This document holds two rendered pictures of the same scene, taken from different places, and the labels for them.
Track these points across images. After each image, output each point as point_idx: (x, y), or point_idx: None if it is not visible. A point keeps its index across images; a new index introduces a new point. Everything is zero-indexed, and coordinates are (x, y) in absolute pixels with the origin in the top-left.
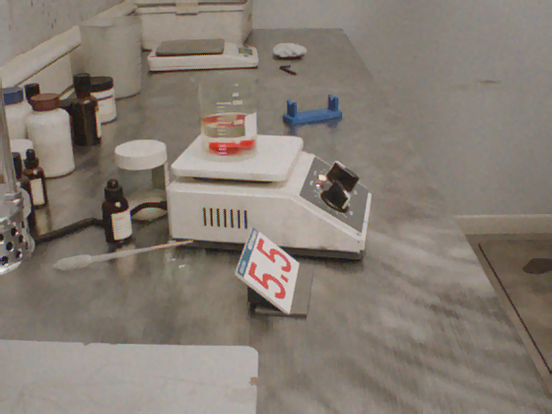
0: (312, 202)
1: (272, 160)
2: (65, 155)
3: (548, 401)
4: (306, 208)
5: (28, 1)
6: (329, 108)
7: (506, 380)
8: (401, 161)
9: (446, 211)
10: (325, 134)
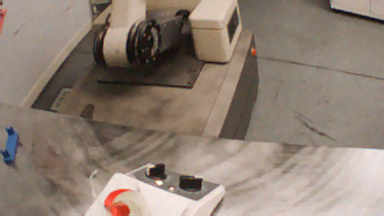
0: (201, 197)
1: (158, 200)
2: None
3: (350, 149)
4: (205, 202)
5: None
6: (10, 135)
7: (338, 158)
8: (87, 130)
9: (172, 135)
10: (34, 151)
